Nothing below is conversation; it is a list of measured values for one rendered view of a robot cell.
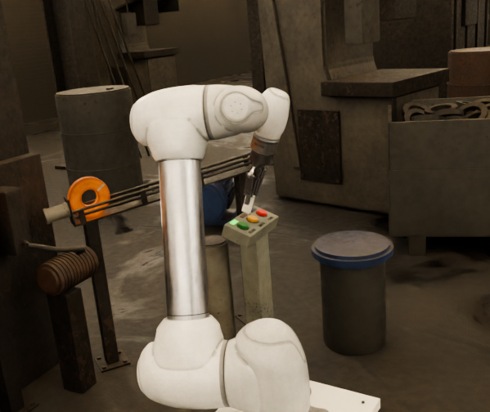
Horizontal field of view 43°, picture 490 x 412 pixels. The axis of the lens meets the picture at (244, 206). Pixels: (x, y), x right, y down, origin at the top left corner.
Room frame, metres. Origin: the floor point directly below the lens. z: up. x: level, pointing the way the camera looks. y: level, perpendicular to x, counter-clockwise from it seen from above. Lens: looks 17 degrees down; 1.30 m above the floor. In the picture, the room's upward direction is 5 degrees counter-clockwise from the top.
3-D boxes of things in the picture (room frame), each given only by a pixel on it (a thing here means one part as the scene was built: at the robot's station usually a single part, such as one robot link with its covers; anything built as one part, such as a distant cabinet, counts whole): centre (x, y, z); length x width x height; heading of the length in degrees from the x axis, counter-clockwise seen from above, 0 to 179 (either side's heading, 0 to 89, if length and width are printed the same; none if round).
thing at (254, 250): (2.14, -0.02, 0.31); 0.24 x 0.16 x 0.62; 151
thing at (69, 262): (2.13, 0.67, 0.27); 0.22 x 0.13 x 0.53; 151
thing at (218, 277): (2.18, 0.13, 0.26); 0.12 x 0.12 x 0.52
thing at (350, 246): (2.27, -0.41, 0.22); 0.32 x 0.32 x 0.43
